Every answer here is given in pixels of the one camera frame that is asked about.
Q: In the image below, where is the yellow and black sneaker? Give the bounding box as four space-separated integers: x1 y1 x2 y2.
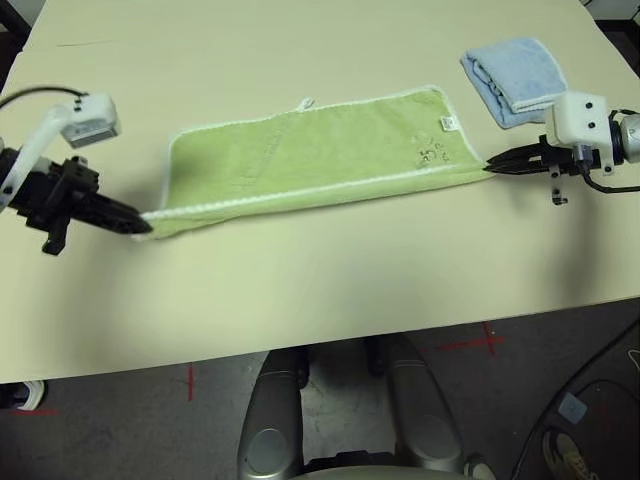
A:
542 429 601 480

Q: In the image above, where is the black floor cable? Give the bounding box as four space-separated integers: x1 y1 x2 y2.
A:
519 319 640 480

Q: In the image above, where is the grey robot right leg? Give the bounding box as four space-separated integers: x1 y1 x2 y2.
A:
367 334 464 474

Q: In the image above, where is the small blue-grey square pad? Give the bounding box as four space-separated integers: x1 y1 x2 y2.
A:
557 392 590 421

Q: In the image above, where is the folded light blue towel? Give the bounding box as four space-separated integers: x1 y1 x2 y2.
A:
459 36 569 129

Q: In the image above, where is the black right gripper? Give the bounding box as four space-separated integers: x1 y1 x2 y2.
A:
485 134 602 206

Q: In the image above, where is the grey robot left leg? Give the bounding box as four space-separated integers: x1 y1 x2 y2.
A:
238 347 314 480

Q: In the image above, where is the green towel with white trim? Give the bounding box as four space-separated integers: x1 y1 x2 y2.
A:
130 85 494 244

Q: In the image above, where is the white shoe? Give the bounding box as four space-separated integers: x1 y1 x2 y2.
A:
0 379 46 411

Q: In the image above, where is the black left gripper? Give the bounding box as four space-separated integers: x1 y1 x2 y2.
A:
9 155 154 257

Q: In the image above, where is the grey robot leg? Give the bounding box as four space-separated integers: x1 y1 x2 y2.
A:
238 347 314 480
367 334 464 474

